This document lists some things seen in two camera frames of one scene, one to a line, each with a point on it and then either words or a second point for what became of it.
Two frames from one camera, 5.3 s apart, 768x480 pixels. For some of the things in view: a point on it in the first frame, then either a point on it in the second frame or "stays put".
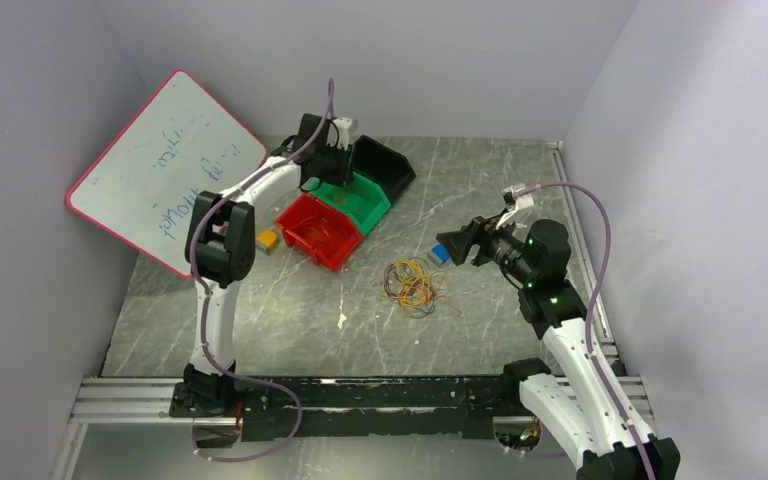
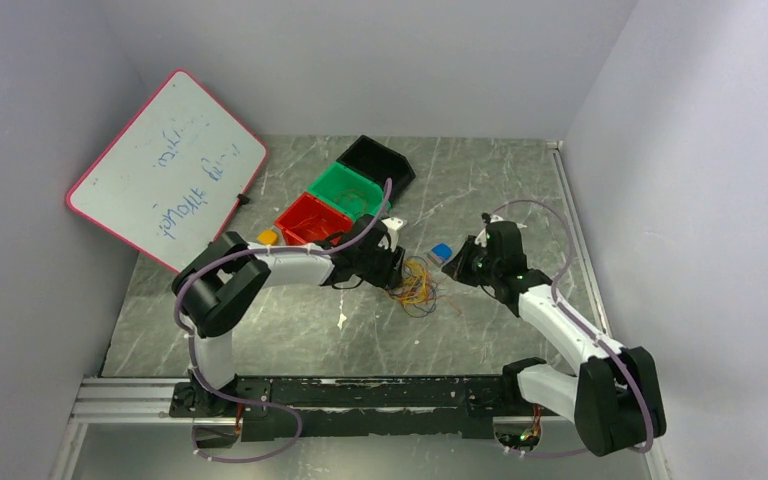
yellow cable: [415, 283] stays put
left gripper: [344, 176] -> [390, 276]
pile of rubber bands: [412, 286] stays put
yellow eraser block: [266, 240] stays put
